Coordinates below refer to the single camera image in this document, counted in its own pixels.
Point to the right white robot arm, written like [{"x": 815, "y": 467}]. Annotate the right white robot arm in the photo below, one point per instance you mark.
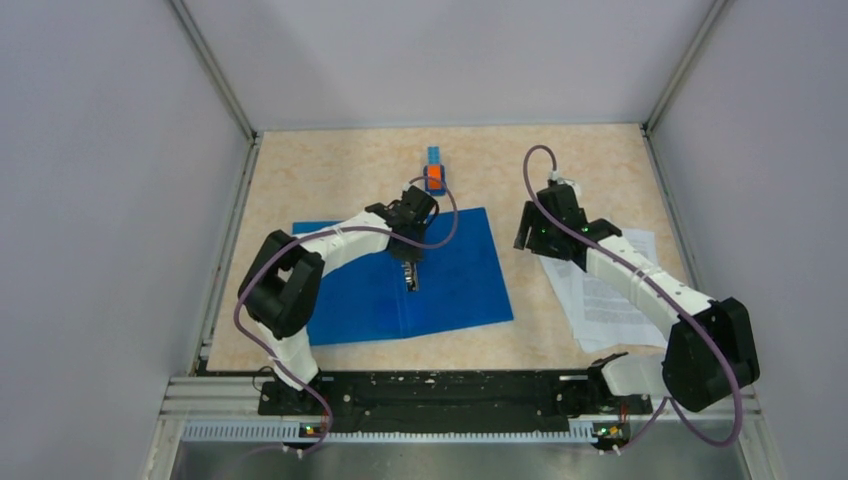
[{"x": 709, "y": 354}]

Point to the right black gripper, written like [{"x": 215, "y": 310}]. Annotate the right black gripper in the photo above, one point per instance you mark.
[{"x": 533, "y": 218}]

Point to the aluminium frame rail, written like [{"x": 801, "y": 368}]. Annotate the aluminium frame rail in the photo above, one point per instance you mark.
[{"x": 211, "y": 397}]

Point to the white slotted cable duct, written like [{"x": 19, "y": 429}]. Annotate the white slotted cable duct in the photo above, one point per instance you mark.
[{"x": 295, "y": 432}]

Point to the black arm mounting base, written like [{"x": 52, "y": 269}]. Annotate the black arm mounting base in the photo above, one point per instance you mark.
[{"x": 452, "y": 401}]

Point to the white printed paper stack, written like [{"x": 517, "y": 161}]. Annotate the white printed paper stack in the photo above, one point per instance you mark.
[{"x": 599, "y": 316}]

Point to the blue orange tape dispenser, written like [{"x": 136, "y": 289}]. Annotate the blue orange tape dispenser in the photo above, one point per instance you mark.
[{"x": 434, "y": 172}]

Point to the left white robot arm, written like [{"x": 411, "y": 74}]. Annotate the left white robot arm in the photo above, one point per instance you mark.
[{"x": 278, "y": 295}]

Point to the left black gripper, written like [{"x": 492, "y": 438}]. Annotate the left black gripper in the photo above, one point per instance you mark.
[{"x": 412, "y": 254}]

